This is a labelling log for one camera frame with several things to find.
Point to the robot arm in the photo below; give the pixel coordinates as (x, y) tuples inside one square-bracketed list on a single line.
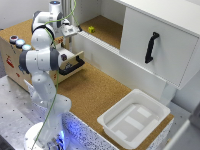
[(41, 60)]

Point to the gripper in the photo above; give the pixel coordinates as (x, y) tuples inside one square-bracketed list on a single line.
[(70, 30)]

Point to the yellow block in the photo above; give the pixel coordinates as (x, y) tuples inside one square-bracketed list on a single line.
[(91, 29)]

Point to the red button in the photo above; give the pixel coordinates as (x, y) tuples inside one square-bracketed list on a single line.
[(14, 39)]

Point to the wooden drawer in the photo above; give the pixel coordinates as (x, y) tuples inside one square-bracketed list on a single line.
[(71, 55)]

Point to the green button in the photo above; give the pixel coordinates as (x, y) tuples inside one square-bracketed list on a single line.
[(26, 47)]

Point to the white sliding door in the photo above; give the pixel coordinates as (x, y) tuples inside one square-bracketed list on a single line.
[(133, 46)]

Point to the white cabinet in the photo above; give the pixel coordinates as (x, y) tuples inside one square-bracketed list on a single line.
[(100, 53)]

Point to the white plastic box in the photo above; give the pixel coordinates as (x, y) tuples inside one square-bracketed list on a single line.
[(133, 120)]

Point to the blue button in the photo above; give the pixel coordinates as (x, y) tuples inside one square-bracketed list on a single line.
[(20, 42)]

